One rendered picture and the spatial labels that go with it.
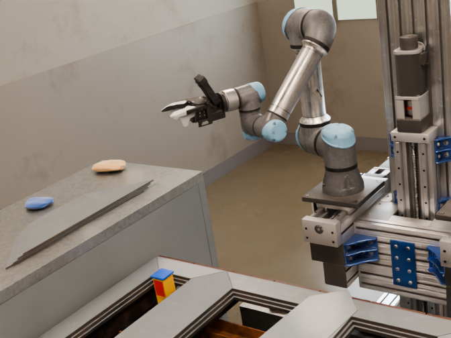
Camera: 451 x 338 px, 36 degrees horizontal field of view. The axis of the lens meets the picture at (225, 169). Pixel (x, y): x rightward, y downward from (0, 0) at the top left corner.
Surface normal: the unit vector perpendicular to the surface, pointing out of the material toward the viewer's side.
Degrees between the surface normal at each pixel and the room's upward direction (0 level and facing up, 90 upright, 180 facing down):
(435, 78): 90
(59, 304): 90
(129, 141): 90
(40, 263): 0
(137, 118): 90
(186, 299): 0
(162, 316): 0
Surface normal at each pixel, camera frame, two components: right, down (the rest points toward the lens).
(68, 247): -0.15, -0.93
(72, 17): 0.80, 0.09
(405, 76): -0.59, 0.36
